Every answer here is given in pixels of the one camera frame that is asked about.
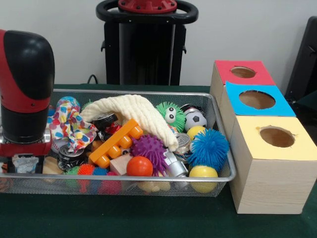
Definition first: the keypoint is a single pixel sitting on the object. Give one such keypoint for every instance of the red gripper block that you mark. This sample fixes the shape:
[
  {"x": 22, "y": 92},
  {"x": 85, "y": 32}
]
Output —
[{"x": 25, "y": 149}]

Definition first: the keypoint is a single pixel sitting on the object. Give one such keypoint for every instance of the clear plastic packet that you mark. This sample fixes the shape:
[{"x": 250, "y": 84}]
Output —
[{"x": 25, "y": 162}]

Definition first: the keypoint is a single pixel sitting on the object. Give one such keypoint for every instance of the colourful patterned cloth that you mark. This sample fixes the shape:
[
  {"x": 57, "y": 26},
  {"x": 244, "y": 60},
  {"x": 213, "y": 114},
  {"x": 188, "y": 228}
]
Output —
[{"x": 72, "y": 124}]

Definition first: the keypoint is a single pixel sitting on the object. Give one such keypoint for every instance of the orange toy building block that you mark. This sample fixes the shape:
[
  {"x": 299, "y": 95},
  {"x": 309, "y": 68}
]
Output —
[{"x": 115, "y": 144}]

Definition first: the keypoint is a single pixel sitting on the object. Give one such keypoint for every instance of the cream knitted cloth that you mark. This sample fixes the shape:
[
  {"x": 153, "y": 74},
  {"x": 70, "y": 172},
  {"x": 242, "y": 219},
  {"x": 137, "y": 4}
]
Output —
[{"x": 143, "y": 113}]

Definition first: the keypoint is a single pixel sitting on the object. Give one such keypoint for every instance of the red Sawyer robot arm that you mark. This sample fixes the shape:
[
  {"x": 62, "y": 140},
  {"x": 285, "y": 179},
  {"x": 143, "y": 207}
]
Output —
[{"x": 25, "y": 74}]

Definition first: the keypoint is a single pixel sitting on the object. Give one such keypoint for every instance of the shallow clear mesh bin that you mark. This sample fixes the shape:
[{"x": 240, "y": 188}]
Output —
[{"x": 163, "y": 187}]

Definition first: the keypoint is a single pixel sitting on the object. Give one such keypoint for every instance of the wooden box with three holes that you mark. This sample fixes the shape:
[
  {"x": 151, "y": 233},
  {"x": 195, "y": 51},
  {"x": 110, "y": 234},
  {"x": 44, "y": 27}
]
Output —
[{"x": 267, "y": 183}]

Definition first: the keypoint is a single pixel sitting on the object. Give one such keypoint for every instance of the dark metal can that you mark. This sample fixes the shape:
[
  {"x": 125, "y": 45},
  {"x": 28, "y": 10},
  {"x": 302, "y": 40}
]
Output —
[{"x": 70, "y": 157}]

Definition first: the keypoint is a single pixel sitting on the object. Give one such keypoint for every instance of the orange ball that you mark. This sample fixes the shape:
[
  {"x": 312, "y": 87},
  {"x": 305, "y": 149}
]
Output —
[{"x": 139, "y": 166}]

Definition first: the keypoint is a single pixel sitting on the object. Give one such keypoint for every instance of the purple spiky ball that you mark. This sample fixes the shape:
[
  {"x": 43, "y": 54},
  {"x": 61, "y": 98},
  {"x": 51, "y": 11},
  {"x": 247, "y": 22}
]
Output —
[{"x": 148, "y": 151}]

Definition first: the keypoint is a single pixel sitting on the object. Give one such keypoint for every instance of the dark green table cloth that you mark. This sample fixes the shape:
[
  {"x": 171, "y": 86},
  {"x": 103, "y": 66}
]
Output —
[{"x": 148, "y": 218}]

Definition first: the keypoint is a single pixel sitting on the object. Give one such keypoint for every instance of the green googly-eyed spiky ball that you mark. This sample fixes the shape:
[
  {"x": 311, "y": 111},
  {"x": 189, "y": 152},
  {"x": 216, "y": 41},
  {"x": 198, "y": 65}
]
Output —
[{"x": 171, "y": 115}]

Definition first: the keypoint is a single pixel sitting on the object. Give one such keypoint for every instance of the small soccer ball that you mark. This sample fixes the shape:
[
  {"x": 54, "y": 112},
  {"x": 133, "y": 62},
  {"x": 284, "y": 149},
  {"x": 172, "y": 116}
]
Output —
[{"x": 195, "y": 119}]

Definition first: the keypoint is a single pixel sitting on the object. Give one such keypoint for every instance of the yellow ball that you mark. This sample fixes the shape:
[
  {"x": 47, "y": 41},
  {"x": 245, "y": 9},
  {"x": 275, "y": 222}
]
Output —
[{"x": 203, "y": 173}]

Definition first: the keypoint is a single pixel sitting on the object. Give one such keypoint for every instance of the large blue spiky ball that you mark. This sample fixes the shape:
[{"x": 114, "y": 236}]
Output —
[{"x": 208, "y": 148}]

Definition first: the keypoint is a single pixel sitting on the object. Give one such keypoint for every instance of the black chair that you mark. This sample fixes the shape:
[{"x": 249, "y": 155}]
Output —
[{"x": 304, "y": 64}]

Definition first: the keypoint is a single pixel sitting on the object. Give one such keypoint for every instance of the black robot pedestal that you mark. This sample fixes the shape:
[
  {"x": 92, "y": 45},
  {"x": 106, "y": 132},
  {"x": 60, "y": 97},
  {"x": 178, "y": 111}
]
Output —
[{"x": 148, "y": 49}]

